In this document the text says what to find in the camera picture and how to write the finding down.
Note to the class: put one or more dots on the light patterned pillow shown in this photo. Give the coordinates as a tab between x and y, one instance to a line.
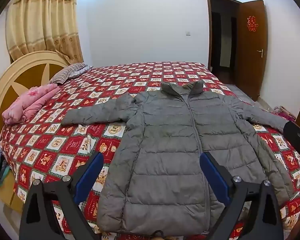
83	71

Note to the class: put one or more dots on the dark wooden door frame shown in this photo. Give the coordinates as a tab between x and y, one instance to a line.
209	30

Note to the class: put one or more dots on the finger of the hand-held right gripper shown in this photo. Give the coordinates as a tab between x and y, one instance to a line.
296	137

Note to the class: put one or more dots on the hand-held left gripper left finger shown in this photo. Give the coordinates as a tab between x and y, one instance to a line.
90	175

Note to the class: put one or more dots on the dark teal item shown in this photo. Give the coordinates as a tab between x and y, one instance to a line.
2	171

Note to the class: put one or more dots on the red paper door decoration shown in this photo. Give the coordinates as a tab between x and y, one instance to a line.
252	24

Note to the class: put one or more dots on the cream and brown headboard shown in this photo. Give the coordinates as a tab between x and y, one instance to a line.
22	75

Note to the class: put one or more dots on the beige curtain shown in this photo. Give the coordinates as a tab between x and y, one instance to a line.
40	17

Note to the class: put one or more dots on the pile of pink cloth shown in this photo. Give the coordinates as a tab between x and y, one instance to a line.
283	112

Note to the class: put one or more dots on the brown wooden door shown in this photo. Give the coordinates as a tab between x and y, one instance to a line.
252	60

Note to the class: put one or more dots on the red checked printed bedspread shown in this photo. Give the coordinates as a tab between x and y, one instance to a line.
165	72

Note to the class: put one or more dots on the wooden nightstand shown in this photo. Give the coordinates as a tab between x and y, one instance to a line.
7	195

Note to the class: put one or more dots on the striped pillow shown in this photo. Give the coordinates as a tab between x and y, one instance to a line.
65	73

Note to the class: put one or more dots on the grey puffer jacket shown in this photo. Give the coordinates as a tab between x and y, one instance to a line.
165	142

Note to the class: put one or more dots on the pink floral quilt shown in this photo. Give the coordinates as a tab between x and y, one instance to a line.
32	100

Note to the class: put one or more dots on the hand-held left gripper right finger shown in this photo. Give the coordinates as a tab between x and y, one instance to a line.
215	177

